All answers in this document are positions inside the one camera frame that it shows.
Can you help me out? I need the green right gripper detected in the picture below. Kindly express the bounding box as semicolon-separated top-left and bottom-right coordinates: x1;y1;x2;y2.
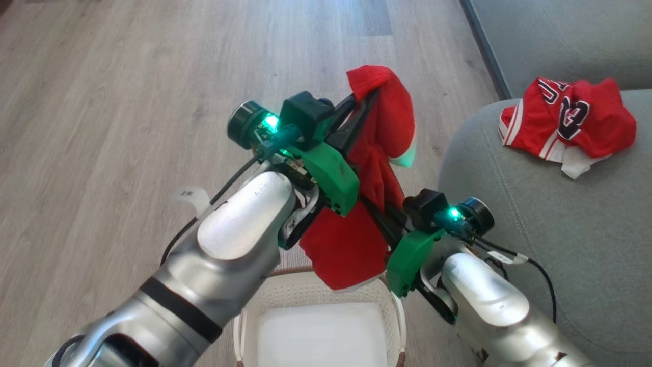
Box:
358;196;447;299

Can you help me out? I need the grey fabric sofa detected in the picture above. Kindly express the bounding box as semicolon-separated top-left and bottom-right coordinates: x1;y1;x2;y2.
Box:
438;0;652;367

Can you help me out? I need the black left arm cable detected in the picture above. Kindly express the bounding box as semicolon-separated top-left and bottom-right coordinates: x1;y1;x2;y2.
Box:
160;155;261;267

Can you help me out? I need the red jersey with black letters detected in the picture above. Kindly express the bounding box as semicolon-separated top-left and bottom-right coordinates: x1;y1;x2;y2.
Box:
498;76;638;180

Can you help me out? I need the plain red garment white trim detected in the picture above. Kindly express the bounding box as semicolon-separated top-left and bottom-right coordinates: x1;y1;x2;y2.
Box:
299;65;418;293

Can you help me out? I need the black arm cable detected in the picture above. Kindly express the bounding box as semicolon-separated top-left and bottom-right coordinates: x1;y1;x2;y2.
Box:
160;155;261;267
471;232;557;325

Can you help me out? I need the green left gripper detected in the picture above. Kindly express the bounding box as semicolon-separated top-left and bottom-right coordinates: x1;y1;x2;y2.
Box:
292;89;381;218

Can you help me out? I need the white woven laundry basket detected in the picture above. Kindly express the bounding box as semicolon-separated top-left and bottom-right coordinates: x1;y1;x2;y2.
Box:
233;267;408;367

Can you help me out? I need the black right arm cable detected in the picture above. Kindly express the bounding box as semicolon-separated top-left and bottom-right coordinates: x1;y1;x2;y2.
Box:
471;232;557;325

